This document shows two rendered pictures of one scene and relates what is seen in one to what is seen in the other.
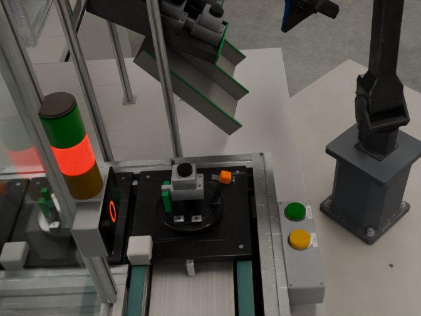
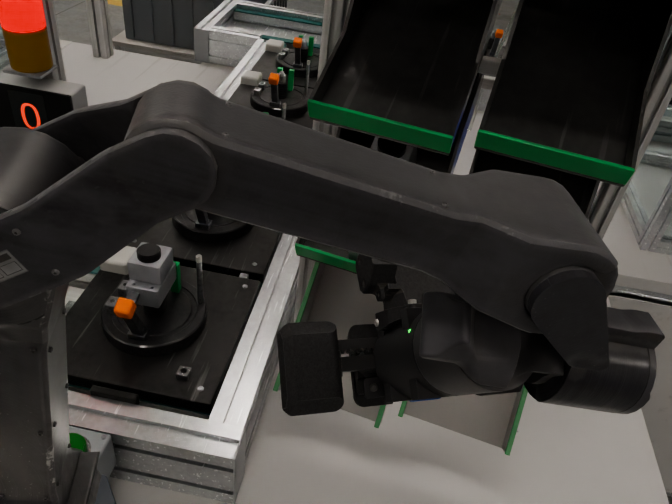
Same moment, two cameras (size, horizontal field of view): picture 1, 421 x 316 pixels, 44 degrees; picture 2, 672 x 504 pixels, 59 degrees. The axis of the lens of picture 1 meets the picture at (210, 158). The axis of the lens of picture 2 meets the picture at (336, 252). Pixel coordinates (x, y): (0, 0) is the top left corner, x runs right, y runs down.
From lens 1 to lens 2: 110 cm
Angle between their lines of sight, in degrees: 64
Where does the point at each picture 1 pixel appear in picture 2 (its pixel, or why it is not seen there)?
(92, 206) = (17, 80)
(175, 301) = not seen: hidden behind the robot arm
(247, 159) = (231, 416)
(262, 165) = (210, 439)
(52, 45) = (647, 266)
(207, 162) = (251, 362)
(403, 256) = not seen: outside the picture
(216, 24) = not seen: hidden behind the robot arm
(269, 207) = (106, 418)
